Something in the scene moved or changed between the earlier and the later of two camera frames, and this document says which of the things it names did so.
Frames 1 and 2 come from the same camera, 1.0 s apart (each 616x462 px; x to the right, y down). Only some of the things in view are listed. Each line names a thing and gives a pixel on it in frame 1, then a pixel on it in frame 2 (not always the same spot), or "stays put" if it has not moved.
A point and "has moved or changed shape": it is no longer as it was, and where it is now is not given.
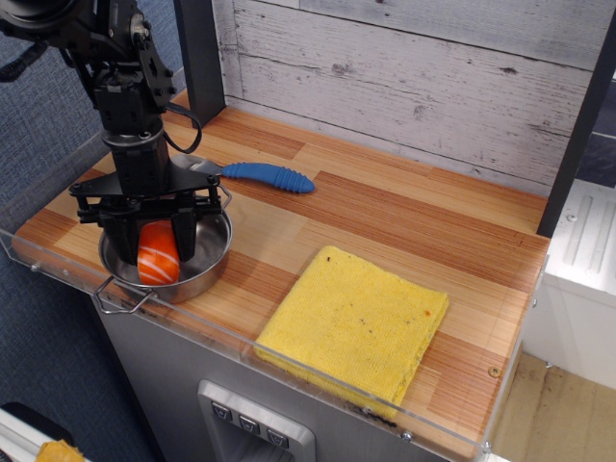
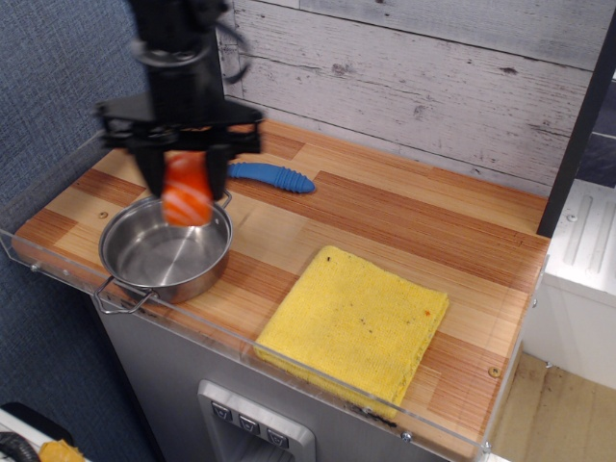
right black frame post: [592, 105] stays put
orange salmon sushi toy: [158, 256] has moved or changed shape
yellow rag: [356, 330] stays put
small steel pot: [123, 289] stays put
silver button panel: [241, 429] stays put
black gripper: [145, 184] → [186, 113]
